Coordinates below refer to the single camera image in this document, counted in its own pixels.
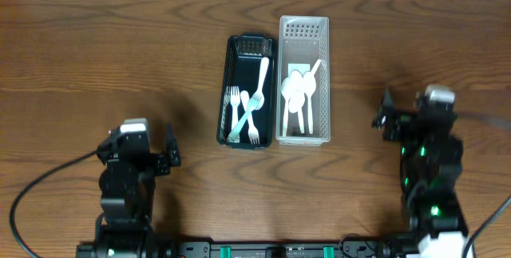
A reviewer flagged white fork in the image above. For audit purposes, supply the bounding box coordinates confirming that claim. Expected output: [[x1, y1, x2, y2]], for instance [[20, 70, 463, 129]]
[[227, 95, 259, 142], [240, 90, 259, 145], [230, 86, 241, 129]]

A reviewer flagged white spoon bowl down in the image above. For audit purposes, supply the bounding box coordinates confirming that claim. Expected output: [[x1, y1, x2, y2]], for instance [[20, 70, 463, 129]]
[[303, 72, 316, 134]]

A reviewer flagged black plastic basket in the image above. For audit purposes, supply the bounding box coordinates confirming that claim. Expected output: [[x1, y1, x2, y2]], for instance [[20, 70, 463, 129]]
[[216, 34, 278, 149]]

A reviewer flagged white spoon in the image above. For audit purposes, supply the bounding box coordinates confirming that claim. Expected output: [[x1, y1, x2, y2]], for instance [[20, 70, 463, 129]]
[[288, 59, 322, 97], [254, 57, 270, 110], [281, 77, 295, 137], [289, 93, 305, 133]]

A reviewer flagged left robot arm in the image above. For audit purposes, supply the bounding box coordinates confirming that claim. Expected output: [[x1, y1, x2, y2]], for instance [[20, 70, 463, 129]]
[[89, 118, 181, 257]]

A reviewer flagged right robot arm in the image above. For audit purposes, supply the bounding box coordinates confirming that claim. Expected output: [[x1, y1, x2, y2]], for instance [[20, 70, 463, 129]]
[[372, 85, 471, 257]]

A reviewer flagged clear plastic basket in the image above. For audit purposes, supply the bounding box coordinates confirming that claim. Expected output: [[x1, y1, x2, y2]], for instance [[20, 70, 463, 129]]
[[275, 15, 331, 146]]

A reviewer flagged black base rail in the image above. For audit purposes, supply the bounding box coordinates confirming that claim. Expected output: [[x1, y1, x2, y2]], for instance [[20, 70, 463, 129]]
[[75, 233, 476, 258]]

